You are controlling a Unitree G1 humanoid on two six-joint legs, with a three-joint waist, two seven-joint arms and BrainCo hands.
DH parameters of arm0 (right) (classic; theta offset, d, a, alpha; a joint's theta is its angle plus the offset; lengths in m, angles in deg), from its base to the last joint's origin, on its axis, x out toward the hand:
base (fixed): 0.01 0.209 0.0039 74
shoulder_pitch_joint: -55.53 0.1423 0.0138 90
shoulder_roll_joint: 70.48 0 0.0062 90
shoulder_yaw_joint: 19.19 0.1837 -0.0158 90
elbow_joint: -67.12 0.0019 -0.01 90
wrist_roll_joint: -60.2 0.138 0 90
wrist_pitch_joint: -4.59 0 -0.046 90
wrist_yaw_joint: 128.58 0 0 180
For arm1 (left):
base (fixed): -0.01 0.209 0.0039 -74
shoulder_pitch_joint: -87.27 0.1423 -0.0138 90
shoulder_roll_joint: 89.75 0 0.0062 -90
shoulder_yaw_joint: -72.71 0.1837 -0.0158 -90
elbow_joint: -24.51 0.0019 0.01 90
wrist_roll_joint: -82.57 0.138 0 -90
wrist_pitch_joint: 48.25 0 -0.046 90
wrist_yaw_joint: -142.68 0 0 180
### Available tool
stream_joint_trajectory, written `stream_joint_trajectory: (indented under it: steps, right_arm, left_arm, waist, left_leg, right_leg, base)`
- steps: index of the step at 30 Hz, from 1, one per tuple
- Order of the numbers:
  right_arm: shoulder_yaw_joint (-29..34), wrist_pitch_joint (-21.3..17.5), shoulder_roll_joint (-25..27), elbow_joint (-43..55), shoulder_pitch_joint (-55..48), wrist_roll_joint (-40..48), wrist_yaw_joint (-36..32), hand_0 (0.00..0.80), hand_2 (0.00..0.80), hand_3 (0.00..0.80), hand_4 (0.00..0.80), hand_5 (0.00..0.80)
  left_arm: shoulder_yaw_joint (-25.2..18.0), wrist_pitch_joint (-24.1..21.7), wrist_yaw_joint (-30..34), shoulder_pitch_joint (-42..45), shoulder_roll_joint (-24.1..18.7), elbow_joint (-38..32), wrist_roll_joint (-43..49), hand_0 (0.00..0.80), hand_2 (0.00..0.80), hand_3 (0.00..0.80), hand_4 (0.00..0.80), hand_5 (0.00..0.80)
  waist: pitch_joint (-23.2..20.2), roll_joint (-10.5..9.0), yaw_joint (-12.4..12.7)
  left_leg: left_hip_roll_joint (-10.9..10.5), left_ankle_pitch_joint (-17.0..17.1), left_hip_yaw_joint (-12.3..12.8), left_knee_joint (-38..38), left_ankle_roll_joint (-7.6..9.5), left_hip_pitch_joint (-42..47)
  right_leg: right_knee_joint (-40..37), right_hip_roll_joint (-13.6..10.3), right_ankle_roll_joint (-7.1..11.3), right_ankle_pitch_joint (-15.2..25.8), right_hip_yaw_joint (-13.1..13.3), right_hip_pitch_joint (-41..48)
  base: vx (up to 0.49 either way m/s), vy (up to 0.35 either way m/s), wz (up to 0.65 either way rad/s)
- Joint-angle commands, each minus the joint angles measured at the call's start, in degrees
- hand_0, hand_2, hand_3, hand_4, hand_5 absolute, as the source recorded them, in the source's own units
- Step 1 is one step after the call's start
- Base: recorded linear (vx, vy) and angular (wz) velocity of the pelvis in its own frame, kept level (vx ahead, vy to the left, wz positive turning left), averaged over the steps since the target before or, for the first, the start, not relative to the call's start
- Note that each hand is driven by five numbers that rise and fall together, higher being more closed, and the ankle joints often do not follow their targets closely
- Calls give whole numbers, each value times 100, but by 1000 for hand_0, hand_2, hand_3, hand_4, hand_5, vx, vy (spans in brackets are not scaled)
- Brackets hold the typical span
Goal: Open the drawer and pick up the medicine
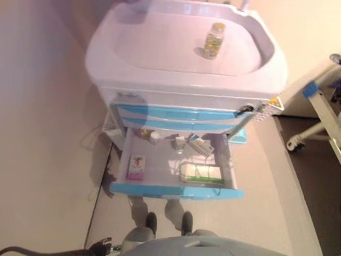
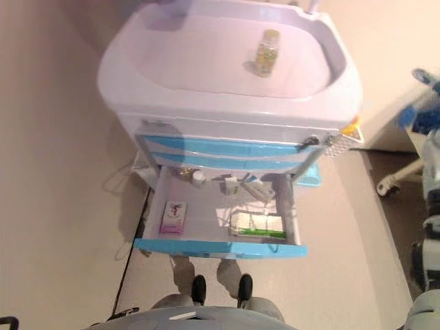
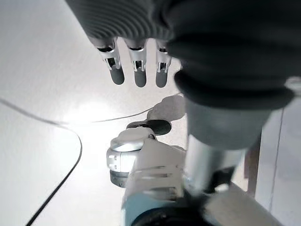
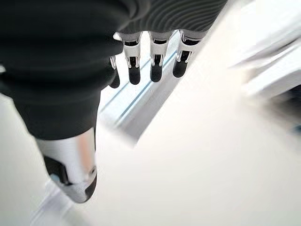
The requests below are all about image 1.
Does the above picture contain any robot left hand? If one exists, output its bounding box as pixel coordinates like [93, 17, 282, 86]
[89, 236, 123, 254]

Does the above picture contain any clear yellow capsule bottle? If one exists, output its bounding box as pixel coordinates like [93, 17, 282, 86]
[204, 22, 226, 61]

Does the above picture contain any purple white medicine box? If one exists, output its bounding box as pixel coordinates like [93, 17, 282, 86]
[127, 155, 149, 181]

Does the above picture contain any green white medicine box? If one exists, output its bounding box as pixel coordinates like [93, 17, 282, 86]
[180, 162, 225, 185]

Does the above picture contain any small grey medicine box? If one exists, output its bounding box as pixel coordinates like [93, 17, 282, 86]
[174, 137, 188, 152]

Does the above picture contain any blue white drawer front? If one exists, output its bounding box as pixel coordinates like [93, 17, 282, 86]
[121, 117, 238, 133]
[117, 103, 239, 121]

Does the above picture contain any white printed medicine pack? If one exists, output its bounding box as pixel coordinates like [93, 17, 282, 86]
[187, 133, 214, 155]

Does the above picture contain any robot left leg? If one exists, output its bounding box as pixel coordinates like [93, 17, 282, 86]
[124, 212, 158, 243]

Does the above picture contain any robot leg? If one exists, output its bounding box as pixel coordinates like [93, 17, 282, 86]
[181, 211, 218, 239]
[124, 212, 158, 243]

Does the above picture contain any robot right leg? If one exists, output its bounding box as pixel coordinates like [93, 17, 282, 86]
[181, 211, 218, 239]

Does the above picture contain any grey robot torso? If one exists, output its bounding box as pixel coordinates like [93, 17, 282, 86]
[121, 236, 270, 256]

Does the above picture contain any small capsule jar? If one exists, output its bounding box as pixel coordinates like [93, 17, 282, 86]
[137, 128, 153, 139]

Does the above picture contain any light blue side bin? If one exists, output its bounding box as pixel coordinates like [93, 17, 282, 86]
[228, 129, 248, 147]

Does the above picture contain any key with black fob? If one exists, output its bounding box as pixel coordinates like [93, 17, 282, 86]
[238, 105, 254, 117]

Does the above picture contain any white medical cart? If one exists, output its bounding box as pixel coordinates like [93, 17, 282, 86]
[85, 0, 289, 139]

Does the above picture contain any white perforated side shelf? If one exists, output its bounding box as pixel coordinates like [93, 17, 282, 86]
[255, 96, 285, 123]

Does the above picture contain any white cart pole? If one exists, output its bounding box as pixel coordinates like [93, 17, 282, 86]
[239, 0, 253, 13]

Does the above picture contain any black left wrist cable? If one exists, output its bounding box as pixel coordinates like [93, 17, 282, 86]
[0, 245, 91, 256]

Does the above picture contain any thin white floor cable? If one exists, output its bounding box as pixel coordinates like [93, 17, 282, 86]
[80, 124, 107, 153]

